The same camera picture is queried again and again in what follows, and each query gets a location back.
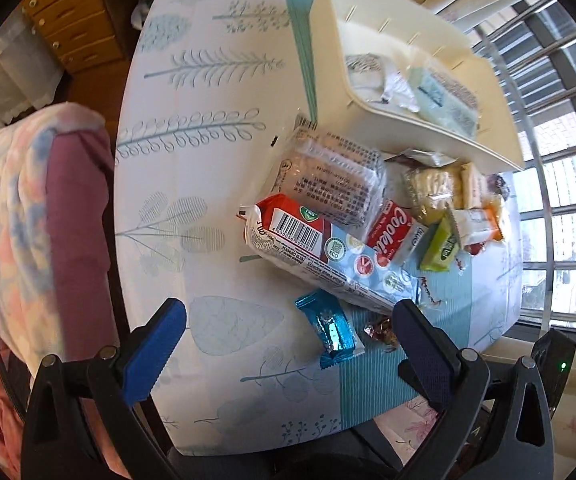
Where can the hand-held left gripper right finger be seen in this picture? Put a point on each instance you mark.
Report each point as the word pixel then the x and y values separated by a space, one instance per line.
pixel 423 355

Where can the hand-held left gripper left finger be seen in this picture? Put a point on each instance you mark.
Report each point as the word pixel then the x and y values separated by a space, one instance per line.
pixel 150 355

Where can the green snack packet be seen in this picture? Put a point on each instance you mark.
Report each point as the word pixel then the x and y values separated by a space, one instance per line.
pixel 440 247

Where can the clear packet yellow crackers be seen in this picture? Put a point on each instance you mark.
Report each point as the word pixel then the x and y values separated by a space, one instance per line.
pixel 430 187

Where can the clear rice cracker packet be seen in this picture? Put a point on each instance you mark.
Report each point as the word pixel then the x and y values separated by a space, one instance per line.
pixel 328 180

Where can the white plastic bin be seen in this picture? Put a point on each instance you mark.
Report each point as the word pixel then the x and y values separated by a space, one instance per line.
pixel 348 20

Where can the brown foil candy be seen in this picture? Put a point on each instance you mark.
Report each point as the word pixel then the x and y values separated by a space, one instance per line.
pixel 380 331

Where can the clear wrapper with red script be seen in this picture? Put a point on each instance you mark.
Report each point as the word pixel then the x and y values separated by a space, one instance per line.
pixel 428 292

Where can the blue foil snack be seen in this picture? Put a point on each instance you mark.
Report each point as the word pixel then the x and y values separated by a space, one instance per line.
pixel 333 330

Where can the red cookie packet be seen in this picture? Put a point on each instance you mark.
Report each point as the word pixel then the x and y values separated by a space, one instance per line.
pixel 393 232

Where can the orange white wafer packet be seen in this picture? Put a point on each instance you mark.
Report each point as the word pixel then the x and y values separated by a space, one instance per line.
pixel 478 225

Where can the long red blue biscuit packet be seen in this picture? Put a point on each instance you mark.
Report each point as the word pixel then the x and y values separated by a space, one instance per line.
pixel 313 255

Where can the maroon chair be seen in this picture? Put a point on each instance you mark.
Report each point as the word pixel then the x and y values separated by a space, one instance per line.
pixel 78 210

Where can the white pink snack packet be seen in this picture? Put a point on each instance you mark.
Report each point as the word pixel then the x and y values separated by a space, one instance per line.
pixel 474 185

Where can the silver snack packet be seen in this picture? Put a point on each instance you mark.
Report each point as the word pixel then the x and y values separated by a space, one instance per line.
pixel 418 156

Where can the floral blanket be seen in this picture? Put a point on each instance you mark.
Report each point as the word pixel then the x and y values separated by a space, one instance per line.
pixel 10 210

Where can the metal window grille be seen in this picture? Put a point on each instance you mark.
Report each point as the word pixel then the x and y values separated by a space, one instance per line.
pixel 558 135

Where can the light blue snack packet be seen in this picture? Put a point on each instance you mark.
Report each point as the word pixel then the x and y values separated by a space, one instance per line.
pixel 448 97

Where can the white printed snack packet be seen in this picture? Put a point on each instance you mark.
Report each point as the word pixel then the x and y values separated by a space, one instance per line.
pixel 367 71

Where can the white lace cloth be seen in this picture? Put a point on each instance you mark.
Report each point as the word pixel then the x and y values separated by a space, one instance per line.
pixel 13 82

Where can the wooden desk with drawers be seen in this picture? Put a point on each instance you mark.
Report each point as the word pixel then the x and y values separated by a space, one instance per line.
pixel 70 20

